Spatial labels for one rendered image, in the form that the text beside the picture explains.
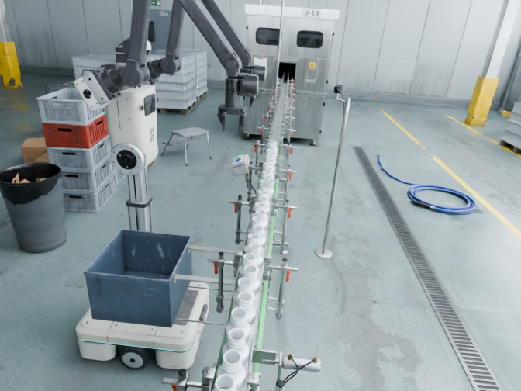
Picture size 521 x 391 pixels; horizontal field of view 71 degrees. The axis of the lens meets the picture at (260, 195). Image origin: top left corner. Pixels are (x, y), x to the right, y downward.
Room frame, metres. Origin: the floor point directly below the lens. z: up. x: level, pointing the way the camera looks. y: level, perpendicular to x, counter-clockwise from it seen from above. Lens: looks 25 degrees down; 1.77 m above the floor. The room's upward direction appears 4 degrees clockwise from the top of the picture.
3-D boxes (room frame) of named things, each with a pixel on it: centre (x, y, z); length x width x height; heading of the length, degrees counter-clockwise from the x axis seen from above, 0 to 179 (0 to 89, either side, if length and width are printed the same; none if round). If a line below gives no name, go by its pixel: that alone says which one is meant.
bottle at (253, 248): (0.95, 0.01, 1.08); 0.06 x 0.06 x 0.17
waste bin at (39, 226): (2.62, 1.82, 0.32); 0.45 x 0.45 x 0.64
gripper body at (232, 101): (1.44, 0.13, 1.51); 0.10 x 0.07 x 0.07; 87
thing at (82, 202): (3.48, 1.82, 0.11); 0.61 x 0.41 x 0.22; 3
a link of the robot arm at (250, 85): (1.44, 0.10, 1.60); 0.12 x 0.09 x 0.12; 87
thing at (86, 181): (3.48, 1.82, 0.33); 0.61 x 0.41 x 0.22; 3
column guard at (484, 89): (8.87, -5.03, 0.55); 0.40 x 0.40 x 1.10; 87
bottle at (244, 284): (0.78, 0.03, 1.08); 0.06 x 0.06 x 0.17
